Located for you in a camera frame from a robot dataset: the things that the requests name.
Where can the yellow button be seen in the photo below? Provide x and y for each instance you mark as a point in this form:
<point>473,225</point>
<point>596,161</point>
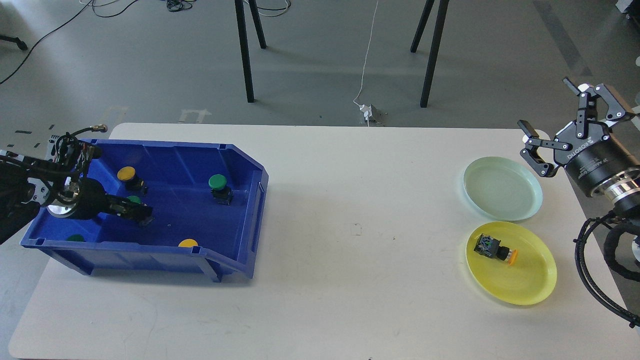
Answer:
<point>491,247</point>
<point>133,183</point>

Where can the yellow plate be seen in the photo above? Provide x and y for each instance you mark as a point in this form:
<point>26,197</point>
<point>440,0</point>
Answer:
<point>530,280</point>

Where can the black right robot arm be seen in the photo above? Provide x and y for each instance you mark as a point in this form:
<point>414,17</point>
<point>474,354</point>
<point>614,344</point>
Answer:
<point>622,219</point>

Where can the blue plastic bin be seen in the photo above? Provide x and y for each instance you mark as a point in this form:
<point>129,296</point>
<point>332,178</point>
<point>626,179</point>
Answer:
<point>176,174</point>

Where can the black right tripod legs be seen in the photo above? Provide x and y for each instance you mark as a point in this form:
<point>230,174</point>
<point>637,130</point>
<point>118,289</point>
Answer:
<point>435,44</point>

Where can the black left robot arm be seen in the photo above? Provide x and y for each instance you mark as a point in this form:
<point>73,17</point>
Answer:
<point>60,183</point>

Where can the black tripod legs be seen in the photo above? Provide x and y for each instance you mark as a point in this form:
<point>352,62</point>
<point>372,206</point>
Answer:
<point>435,44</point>
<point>243,41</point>

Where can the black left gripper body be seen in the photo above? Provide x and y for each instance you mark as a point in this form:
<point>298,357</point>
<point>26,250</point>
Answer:
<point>80,200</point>

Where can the black left tripod legs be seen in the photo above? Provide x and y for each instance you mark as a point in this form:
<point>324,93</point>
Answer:
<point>243,41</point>

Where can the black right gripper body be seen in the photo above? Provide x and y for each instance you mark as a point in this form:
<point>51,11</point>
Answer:
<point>594,160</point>

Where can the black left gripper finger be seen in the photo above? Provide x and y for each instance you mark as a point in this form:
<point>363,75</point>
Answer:
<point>116,205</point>

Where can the light green plate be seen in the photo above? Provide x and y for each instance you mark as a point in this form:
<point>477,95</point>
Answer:
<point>502,189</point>

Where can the green button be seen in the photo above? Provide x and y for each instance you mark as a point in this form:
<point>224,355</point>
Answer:
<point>139,212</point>
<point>76,238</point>
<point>220,190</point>

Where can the yellow button front edge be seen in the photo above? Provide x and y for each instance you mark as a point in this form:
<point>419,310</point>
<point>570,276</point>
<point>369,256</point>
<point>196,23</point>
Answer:
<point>188,243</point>

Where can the floor power socket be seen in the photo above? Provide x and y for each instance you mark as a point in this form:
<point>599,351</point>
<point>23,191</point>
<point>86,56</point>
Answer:
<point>371,116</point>

